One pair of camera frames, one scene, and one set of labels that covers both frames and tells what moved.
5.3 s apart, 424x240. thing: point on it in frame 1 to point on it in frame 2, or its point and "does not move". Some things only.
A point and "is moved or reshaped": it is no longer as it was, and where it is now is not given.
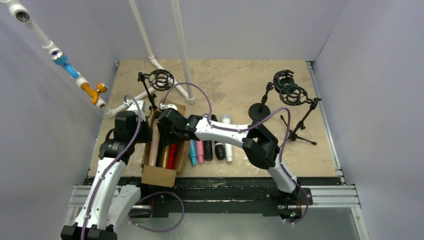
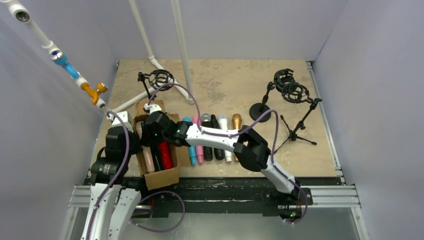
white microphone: x=226 y=118 does not move
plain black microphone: x=220 y=151 does not move
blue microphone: x=193 y=151 does not move
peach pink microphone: x=154 y=144 is moved or reshaped
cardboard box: x=160 y=176 is moved or reshaped
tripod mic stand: x=160 y=79 does not move
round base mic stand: x=282 y=79 does not move
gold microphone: x=165 y=156 to x=237 y=119
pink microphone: x=200 y=151 does not move
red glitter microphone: x=171 y=155 is moved or reshaped
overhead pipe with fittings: x=22 y=13 does not move
